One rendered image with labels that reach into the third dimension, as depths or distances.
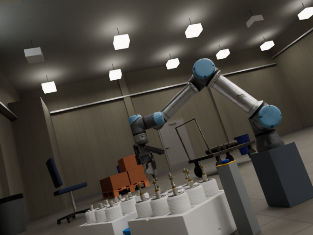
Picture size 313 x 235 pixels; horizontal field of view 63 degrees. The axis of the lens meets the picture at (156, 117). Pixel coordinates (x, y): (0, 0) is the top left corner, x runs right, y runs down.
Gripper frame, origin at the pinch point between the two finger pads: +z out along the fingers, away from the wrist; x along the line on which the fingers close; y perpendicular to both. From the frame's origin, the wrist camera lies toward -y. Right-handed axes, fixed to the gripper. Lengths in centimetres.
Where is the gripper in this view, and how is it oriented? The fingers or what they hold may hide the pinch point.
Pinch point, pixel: (155, 176)
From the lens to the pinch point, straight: 143.6
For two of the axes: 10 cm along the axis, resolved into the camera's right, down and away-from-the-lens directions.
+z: 2.9, 9.4, -1.8
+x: 3.5, -2.8, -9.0
